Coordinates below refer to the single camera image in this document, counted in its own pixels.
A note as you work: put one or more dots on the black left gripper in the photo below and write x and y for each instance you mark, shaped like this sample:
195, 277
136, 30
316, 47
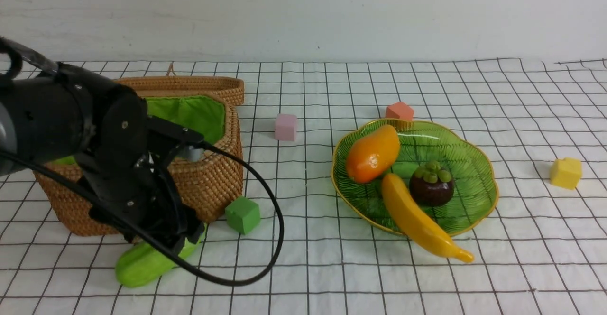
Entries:
131, 188

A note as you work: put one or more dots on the green chayote squash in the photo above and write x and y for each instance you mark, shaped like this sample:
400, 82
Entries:
141, 265

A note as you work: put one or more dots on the orange mango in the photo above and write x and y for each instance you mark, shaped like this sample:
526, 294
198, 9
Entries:
372, 154

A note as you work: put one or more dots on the yellow banana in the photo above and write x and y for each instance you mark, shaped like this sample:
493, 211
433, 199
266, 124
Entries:
416, 224

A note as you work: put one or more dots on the dark purple mangosteen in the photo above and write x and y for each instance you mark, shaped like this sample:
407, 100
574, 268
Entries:
431, 185

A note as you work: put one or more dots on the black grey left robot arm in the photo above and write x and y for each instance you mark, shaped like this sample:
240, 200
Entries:
51, 116

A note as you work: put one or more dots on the woven rattan basket green lining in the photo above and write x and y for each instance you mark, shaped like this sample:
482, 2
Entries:
208, 185

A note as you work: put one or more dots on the green foam cube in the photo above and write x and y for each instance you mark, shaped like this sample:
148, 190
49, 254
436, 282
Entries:
243, 215

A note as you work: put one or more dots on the woven rattan basket lid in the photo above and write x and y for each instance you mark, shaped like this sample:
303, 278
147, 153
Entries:
228, 89

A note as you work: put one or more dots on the pink foam cube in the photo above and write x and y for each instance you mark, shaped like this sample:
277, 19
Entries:
286, 127

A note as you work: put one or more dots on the orange foam cube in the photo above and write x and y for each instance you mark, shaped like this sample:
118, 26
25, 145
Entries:
400, 110

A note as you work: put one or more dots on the green glass leaf plate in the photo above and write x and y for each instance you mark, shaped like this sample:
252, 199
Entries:
458, 206

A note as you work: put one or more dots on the white checkered tablecloth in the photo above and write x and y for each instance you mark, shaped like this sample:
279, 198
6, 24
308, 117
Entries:
541, 252

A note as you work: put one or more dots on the yellow foam cube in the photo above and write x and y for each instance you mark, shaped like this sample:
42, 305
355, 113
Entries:
566, 173

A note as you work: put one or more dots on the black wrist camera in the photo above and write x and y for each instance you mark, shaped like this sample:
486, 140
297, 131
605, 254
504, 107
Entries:
167, 141

